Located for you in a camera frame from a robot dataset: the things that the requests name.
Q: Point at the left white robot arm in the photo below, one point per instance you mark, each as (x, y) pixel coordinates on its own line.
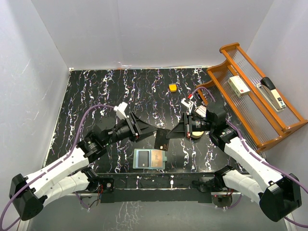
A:
(70, 173)

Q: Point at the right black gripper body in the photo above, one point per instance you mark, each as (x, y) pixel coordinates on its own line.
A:
(196, 124)

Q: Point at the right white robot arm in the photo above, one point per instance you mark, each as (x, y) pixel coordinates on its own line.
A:
(278, 194)

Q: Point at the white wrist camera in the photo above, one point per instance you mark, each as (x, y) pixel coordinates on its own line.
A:
(188, 104)
(120, 110)

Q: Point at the gold credit card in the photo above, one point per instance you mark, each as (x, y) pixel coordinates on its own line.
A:
(157, 158)

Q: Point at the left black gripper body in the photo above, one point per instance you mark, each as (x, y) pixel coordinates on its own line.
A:
(126, 130)

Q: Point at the wooden tray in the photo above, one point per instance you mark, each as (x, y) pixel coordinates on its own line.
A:
(197, 134)

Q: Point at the black beige stapler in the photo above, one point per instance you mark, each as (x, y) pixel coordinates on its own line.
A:
(269, 91)

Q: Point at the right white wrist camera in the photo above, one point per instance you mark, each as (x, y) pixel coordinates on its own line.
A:
(188, 104)

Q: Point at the green card holder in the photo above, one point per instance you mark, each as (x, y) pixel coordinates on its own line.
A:
(149, 167)

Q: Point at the yellow small block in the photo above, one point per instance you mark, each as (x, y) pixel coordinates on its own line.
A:
(172, 87)

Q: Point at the white staple box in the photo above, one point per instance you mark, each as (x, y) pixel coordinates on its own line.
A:
(238, 86)

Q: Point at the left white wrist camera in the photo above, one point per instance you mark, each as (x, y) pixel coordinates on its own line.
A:
(120, 110)

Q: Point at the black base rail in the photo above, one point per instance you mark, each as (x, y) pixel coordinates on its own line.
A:
(162, 187)

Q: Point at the wooden tiered shelf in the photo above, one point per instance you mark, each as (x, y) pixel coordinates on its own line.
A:
(265, 125)

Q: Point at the black credit card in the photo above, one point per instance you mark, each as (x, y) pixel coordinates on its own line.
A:
(143, 159)
(161, 142)

